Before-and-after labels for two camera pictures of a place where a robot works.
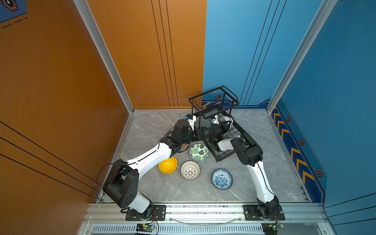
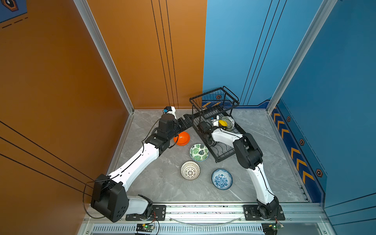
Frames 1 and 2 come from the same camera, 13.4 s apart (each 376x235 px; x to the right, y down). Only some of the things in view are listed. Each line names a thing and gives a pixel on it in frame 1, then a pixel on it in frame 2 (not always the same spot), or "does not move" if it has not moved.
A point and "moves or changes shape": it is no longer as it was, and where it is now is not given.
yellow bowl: [168, 166] moves or changes shape
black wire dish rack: [212, 119] does not move
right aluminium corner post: [327, 6] does not move
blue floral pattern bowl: [222, 179] does not move
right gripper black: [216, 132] -> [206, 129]
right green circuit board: [271, 228] does not move
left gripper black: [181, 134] -> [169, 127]
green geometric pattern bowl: [229, 120] does not move
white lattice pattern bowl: [190, 170] does not move
